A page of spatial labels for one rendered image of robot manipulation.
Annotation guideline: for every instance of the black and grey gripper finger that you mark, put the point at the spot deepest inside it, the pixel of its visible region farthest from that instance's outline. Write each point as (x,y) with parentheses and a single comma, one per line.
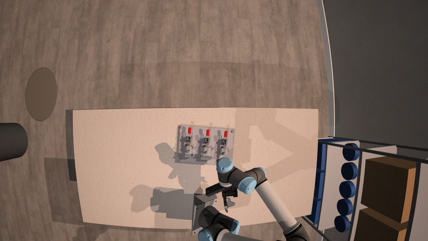
(227,203)

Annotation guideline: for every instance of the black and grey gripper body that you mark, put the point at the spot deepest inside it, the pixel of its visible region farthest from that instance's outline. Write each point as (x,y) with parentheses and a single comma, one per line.
(230,191)

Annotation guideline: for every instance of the grey toggle clamp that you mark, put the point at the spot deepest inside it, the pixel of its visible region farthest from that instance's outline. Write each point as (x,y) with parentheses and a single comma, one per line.
(224,141)

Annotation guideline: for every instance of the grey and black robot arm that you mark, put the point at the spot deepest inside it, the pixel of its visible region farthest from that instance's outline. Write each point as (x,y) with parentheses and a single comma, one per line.
(219,227)

